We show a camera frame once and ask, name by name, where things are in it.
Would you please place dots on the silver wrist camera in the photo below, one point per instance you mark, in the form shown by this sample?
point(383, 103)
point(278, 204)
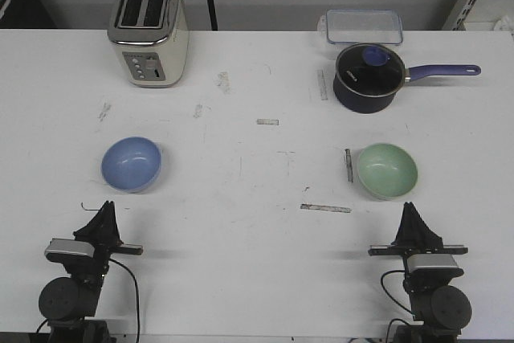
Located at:
point(66, 250)
point(431, 262)

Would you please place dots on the clear plastic food container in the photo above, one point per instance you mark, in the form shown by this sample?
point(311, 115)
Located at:
point(348, 26)

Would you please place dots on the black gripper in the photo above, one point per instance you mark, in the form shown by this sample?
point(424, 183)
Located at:
point(96, 267)
point(427, 242)

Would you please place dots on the cream and chrome toaster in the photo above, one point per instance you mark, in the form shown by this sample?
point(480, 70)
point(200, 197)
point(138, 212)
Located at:
point(150, 39)

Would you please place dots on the green bowl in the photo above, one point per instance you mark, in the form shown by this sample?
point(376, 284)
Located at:
point(386, 171)

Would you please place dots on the glass lid with blue knob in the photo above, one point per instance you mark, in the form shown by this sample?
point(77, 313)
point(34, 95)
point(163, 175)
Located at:
point(370, 69)

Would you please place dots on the dark blue saucepan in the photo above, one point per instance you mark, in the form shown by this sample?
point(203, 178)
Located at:
point(372, 104)

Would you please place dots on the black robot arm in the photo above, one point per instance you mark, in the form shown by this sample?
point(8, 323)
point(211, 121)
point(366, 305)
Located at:
point(69, 304)
point(439, 310)

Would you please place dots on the blue bowl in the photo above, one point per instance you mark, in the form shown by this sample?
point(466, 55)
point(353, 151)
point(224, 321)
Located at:
point(132, 164)

